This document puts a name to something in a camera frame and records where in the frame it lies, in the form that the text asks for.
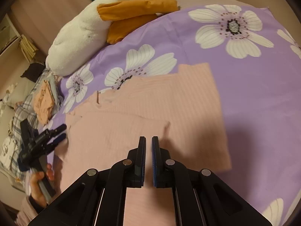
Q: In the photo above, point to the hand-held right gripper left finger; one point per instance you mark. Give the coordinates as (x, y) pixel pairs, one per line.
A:
(142, 153)

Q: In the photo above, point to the row of yellowish books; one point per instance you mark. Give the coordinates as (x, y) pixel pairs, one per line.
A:
(28, 47)

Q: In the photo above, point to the person's left hand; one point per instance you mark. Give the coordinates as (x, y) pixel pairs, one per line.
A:
(38, 188)

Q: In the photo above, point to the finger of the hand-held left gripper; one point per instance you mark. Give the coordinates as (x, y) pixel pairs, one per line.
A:
(58, 128)
(60, 138)

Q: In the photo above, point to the plaid cloth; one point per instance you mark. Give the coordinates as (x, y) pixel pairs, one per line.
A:
(24, 108)

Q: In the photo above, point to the person's left forearm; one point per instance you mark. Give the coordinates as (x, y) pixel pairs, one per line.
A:
(30, 208)

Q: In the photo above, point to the dark cloth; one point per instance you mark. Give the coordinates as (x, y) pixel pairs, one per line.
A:
(33, 70)

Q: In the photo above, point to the grey folded garment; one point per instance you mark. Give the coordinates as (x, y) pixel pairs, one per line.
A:
(56, 91)

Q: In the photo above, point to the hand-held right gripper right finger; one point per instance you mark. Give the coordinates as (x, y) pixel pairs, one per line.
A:
(155, 156)

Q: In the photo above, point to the orange printed folded garment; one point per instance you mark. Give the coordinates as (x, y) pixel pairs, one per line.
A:
(43, 103)

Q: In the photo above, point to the pink striped shirt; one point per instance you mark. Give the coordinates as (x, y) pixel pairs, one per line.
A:
(164, 103)

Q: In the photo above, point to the white goose plush toy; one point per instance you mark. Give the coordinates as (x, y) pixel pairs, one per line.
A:
(80, 40)

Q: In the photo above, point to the white pillow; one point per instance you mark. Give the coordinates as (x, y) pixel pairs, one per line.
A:
(11, 94)

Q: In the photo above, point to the white shelf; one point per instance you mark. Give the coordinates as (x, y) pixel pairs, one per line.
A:
(7, 40)

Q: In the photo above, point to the purple floral blanket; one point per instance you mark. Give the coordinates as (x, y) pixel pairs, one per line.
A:
(247, 87)

